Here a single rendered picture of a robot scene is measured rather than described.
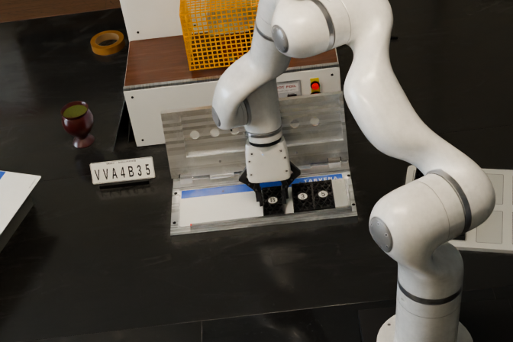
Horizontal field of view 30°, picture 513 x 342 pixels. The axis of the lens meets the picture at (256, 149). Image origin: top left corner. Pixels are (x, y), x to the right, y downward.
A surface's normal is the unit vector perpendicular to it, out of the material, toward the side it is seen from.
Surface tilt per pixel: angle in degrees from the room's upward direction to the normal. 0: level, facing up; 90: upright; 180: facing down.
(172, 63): 0
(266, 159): 78
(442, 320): 89
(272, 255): 0
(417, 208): 26
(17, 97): 0
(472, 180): 33
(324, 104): 74
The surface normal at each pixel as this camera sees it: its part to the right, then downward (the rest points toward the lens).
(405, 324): -0.81, 0.39
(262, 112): 0.34, 0.40
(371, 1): 0.27, -0.36
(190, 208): -0.11, -0.77
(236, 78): -0.53, -0.18
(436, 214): 0.34, -0.17
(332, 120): 0.00, 0.39
